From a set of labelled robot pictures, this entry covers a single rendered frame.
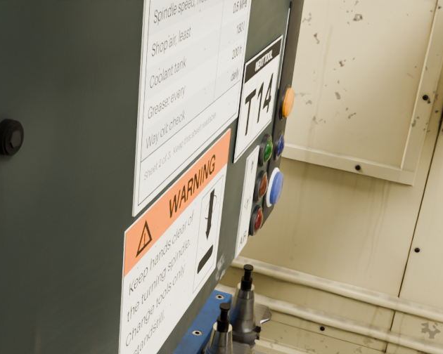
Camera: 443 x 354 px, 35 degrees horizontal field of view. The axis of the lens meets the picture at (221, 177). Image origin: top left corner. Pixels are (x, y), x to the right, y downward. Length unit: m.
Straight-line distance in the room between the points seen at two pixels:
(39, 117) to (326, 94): 1.13
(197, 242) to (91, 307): 0.14
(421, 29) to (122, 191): 1.03
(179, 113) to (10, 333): 0.15
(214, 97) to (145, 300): 0.12
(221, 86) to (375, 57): 0.91
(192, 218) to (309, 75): 0.94
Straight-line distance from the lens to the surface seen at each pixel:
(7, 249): 0.24
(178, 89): 0.35
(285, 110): 0.60
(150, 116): 0.32
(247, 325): 1.09
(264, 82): 0.52
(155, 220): 0.36
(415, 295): 1.49
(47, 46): 0.23
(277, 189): 0.63
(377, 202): 1.41
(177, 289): 0.43
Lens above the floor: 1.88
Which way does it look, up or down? 24 degrees down
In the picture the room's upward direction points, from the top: 6 degrees clockwise
